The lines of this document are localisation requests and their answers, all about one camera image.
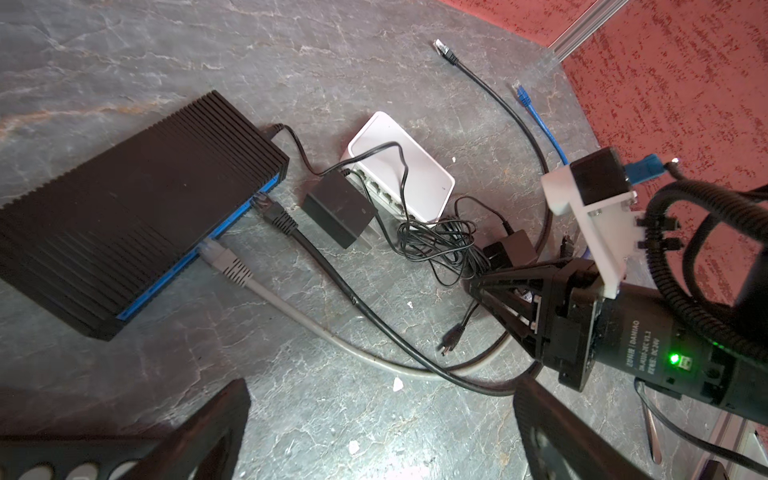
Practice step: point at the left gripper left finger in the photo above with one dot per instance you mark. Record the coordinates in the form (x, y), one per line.
(205, 446)

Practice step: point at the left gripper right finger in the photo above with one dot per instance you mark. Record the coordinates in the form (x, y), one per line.
(558, 445)

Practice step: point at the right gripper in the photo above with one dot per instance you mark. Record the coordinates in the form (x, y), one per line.
(636, 333)

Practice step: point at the black network switch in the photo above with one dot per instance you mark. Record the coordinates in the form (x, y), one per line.
(96, 244)

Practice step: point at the black power adapter with cable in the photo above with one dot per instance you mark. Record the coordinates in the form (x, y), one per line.
(447, 245)

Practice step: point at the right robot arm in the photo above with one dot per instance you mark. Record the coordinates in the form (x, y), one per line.
(675, 296)

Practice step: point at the black power adapter left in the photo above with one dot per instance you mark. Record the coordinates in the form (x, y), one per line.
(334, 204)

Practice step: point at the white small network switch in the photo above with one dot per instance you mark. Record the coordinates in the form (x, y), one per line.
(429, 185)

